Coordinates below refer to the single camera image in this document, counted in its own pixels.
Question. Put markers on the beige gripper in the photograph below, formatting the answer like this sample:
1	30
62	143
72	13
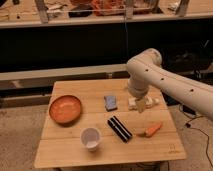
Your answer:
140	104

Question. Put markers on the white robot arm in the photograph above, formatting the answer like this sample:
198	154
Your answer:
145	70

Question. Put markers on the orange carrot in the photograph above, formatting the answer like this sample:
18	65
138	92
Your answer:
151	130

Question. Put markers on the black striped case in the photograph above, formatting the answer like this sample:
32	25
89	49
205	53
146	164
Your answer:
117	126

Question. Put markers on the long wooden beam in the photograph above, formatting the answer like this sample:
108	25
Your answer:
47	77

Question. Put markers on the black power adapter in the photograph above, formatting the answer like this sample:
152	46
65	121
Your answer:
188	110

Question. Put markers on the wooden table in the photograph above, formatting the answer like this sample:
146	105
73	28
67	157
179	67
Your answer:
61	146

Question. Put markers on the white paper cup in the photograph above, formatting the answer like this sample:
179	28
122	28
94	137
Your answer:
90	138

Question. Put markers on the orange bowl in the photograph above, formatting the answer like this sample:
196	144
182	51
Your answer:
65	109

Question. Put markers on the orange object on shelf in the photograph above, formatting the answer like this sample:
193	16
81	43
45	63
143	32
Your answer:
107	7

